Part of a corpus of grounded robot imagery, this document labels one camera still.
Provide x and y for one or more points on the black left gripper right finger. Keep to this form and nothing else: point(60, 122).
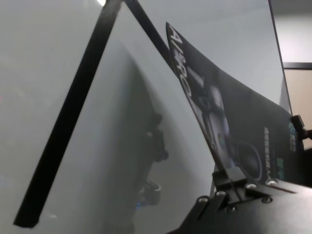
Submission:
point(237, 176)

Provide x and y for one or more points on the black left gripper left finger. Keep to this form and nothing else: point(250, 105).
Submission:
point(219, 179)

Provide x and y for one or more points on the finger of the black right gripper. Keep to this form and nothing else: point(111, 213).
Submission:
point(298, 124)

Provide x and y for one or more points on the black AI robotics poster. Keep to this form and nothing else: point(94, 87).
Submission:
point(231, 109)

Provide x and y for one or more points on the short black tape strip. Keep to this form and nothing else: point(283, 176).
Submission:
point(73, 117)

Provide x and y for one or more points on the long black tape strip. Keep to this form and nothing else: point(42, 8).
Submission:
point(148, 29)

